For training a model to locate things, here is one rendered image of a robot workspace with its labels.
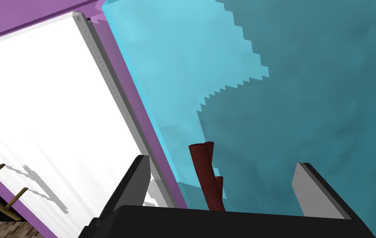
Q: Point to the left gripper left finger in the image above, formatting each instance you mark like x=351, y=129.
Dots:
x=131, y=185

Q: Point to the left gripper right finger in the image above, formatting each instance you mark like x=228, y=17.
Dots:
x=318, y=195

